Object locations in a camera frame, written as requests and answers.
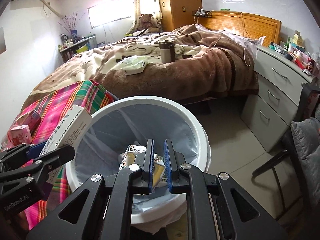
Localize printed paper wrapper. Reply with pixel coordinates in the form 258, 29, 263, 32
118, 145, 167, 190

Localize white medicine box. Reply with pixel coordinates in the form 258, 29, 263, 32
38, 104, 94, 185

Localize white trash bin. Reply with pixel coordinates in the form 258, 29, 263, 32
65, 95, 212, 233

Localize strawberry milk carton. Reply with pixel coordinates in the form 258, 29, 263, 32
7, 125, 32, 146

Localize plaid pink green cloth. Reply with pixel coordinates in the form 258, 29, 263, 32
12, 80, 117, 231

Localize grey bin liner bag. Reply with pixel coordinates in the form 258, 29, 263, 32
74, 103, 201, 213

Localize cluttered grey shelf desk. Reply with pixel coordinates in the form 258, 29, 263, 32
59, 35, 97, 62

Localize dried branches in vase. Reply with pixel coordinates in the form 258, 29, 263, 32
57, 11, 86, 39

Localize white tissue pack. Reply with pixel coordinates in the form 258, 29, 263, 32
119, 55, 148, 75

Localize white nightstand drawers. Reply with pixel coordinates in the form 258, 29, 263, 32
241, 46, 317, 152

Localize brown patterned blanket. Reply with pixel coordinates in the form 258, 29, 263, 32
23, 25, 259, 107

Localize brown thermos cup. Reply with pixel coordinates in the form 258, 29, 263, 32
159, 40, 175, 63

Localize brown teddy bear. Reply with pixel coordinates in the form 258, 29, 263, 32
136, 14, 160, 33

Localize wooden headboard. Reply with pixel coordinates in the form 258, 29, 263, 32
198, 11, 281, 47

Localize patterned curtain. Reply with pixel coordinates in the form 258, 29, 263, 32
127, 0, 162, 34

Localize wooden wardrobe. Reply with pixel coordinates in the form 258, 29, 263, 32
159, 0, 202, 31

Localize wall poster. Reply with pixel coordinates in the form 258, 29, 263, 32
0, 27, 7, 54

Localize white charging cable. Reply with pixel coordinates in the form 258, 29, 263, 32
207, 11, 252, 68

